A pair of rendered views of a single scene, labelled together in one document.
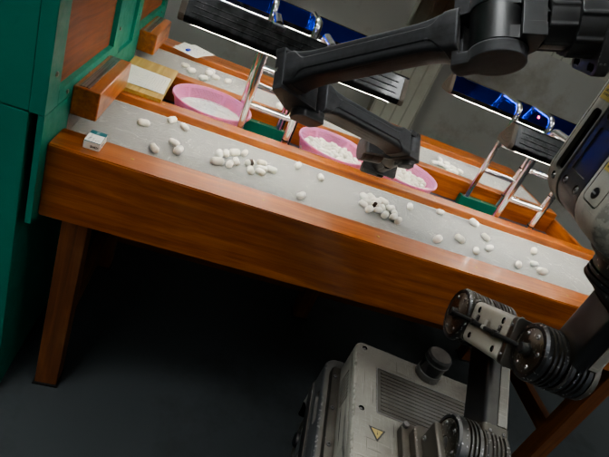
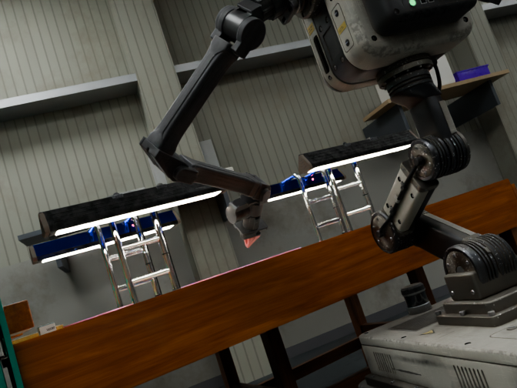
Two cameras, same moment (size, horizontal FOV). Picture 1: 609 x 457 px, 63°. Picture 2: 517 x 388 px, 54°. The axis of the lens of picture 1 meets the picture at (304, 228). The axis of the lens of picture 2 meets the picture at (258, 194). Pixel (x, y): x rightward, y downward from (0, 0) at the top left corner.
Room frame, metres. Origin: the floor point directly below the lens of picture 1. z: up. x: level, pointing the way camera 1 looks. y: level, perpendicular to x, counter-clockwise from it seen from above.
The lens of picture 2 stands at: (-0.36, 0.24, 0.76)
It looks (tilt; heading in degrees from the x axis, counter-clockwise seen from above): 7 degrees up; 346
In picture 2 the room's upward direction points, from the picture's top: 19 degrees counter-clockwise
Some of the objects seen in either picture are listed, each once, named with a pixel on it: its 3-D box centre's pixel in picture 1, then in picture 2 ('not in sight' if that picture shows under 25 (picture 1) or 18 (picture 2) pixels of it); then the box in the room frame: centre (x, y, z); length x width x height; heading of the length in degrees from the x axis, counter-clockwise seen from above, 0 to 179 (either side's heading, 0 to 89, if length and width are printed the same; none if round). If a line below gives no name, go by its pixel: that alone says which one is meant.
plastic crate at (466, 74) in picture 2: not in sight; (465, 79); (3.33, -2.70, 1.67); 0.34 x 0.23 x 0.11; 94
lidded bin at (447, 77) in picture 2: not in sight; (413, 81); (3.29, -2.20, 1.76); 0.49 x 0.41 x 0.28; 94
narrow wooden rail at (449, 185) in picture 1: (362, 156); not in sight; (1.88, -0.09, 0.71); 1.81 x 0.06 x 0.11; 106
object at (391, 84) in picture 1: (299, 48); (140, 201); (1.34, 0.21, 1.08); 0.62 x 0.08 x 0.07; 106
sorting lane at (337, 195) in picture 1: (391, 216); not in sight; (1.40, -0.23, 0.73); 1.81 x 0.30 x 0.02; 106
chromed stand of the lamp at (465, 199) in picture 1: (497, 154); (315, 215); (2.07, -0.59, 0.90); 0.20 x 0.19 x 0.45; 106
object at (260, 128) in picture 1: (275, 68); (125, 272); (1.80, 0.34, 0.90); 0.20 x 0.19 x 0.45; 106
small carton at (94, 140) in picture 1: (95, 140); (46, 329); (0.97, 0.51, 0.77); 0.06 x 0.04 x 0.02; 16
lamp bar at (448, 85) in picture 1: (513, 108); (294, 185); (2.14, -0.57, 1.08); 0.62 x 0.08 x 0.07; 106
